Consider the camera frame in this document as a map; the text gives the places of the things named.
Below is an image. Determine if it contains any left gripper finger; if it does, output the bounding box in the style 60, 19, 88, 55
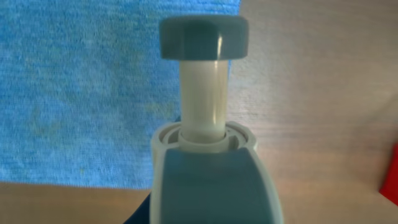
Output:
123, 192, 153, 224

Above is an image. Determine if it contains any white pipette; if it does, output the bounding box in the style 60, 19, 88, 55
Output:
150, 14, 284, 224

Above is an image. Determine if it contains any blue cloth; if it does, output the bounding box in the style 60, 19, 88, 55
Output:
0, 0, 242, 190

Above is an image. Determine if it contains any red and yellow tip box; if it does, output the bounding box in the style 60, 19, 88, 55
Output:
379, 143, 398, 207

